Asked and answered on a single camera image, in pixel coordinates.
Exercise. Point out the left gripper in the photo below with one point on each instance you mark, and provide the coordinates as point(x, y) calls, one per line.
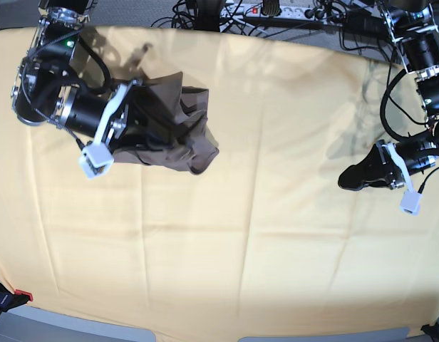
point(387, 165)

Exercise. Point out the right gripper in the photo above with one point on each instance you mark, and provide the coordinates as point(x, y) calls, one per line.
point(119, 127)

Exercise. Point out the yellow table cloth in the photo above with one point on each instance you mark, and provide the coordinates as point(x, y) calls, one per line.
point(263, 243)

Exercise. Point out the brown T-shirt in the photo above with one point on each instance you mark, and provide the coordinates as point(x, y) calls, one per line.
point(166, 126)

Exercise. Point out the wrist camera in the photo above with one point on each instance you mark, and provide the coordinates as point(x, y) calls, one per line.
point(410, 202)
point(95, 160)

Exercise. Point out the blue red clamp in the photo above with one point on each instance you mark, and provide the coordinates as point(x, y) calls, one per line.
point(10, 300)

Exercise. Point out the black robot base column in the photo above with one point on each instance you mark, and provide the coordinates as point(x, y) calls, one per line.
point(208, 15)

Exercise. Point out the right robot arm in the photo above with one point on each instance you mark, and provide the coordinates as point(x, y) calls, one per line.
point(48, 89)

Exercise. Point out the black power adapter box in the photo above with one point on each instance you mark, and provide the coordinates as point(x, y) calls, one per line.
point(365, 25)

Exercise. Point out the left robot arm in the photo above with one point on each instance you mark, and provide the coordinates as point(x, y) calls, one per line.
point(414, 35)

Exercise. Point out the black clamp right corner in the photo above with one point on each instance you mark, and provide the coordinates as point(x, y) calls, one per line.
point(431, 331)

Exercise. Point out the white power strip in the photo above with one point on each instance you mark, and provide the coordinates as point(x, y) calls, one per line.
point(287, 15)

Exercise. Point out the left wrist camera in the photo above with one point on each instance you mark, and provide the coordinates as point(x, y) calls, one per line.
point(410, 202)

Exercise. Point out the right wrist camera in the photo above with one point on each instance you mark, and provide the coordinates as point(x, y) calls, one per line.
point(95, 160)

